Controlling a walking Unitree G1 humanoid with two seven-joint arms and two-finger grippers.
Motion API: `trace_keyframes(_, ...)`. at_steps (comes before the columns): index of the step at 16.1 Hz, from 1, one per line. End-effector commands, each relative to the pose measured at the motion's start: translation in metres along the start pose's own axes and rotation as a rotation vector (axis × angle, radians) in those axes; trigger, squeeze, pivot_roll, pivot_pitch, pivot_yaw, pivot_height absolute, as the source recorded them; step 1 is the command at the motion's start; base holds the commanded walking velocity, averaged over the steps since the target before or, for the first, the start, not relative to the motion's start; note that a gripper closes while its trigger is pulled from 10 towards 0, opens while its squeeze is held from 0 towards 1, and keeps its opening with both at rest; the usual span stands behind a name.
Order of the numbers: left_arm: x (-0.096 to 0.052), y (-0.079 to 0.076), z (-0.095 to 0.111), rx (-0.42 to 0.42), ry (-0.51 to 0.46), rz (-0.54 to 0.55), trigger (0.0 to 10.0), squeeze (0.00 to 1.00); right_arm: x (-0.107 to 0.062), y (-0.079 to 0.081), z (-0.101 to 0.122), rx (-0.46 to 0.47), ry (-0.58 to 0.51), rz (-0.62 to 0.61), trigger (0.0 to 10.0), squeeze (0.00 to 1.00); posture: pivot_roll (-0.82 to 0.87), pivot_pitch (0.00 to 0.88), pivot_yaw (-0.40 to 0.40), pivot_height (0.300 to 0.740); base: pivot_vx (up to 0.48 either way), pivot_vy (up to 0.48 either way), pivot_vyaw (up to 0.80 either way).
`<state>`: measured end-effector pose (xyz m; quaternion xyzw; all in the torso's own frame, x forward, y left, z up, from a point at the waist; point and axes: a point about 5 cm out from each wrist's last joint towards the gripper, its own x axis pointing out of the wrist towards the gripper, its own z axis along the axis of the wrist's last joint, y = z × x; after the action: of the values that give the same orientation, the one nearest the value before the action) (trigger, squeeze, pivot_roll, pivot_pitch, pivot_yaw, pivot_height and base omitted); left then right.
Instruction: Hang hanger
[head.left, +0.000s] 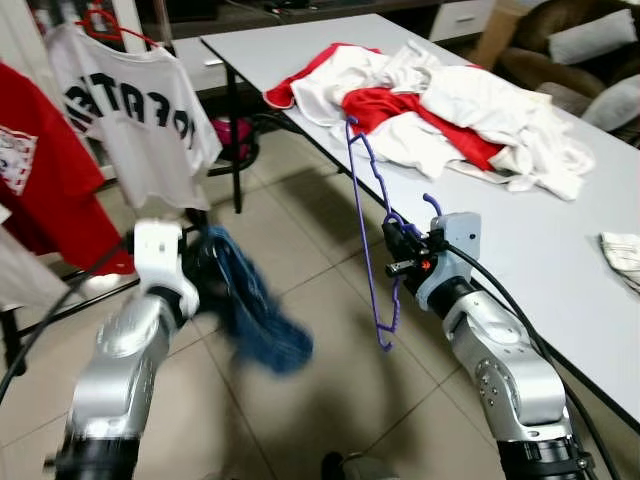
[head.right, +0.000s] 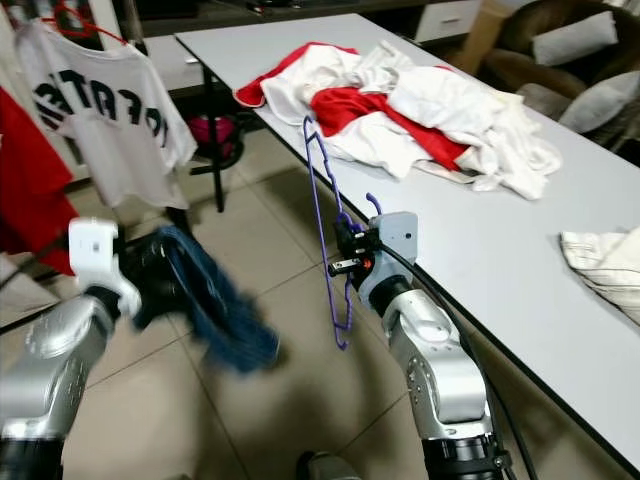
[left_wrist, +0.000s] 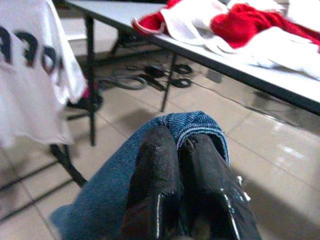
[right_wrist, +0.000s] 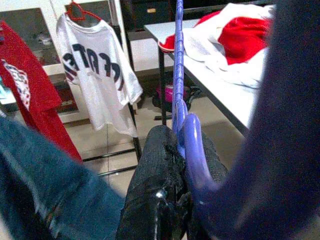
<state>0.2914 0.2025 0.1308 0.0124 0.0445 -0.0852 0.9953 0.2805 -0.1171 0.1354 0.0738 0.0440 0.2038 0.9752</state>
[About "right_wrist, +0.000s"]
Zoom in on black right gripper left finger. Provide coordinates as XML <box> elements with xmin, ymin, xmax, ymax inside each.
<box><xmin>115</xmin><ymin>124</ymin><xmax>195</xmax><ymax>240</ymax></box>

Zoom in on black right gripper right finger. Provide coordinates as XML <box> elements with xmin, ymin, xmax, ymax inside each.
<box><xmin>200</xmin><ymin>130</ymin><xmax>230</xmax><ymax>185</ymax></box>

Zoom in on purple plastic hanger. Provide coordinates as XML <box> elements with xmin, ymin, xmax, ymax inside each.
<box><xmin>171</xmin><ymin>0</ymin><xmax>221</xmax><ymax>198</ymax></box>

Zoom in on blue denim jacket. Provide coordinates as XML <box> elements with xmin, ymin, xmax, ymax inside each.
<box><xmin>0</xmin><ymin>0</ymin><xmax>320</xmax><ymax>240</ymax></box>

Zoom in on red plastic hanger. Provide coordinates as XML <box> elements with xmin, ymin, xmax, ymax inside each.
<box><xmin>66</xmin><ymin>1</ymin><xmax>103</xmax><ymax>23</ymax></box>

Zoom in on white table with black legs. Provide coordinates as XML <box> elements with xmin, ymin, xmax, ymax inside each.
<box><xmin>143</xmin><ymin>18</ymin><xmax>267</xmax><ymax>137</ymax></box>

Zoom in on pink and black bag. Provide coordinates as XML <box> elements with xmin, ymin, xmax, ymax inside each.
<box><xmin>151</xmin><ymin>83</ymin><xmax>202</xmax><ymax>110</ymax></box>

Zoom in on white t-shirt with dark print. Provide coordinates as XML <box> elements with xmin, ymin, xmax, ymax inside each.
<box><xmin>55</xmin><ymin>11</ymin><xmax>145</xmax><ymax>138</ymax></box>

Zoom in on white crumpled garment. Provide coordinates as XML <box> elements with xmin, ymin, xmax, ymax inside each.
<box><xmin>181</xmin><ymin>2</ymin><xmax>277</xmax><ymax>90</ymax></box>

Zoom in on red and white garment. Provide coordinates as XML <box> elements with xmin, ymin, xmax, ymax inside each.
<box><xmin>158</xmin><ymin>16</ymin><xmax>273</xmax><ymax>67</ymax></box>

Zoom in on red printed t-shirt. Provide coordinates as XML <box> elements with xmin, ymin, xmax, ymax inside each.
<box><xmin>0</xmin><ymin>19</ymin><xmax>83</xmax><ymax>163</ymax></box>

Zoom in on white cabinet with glass doors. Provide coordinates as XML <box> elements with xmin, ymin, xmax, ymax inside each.
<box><xmin>0</xmin><ymin>0</ymin><xmax>126</xmax><ymax>78</ymax></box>

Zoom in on black cabinet with label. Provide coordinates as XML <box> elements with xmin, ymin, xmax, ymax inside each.
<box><xmin>119</xmin><ymin>0</ymin><xmax>181</xmax><ymax>36</ymax></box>

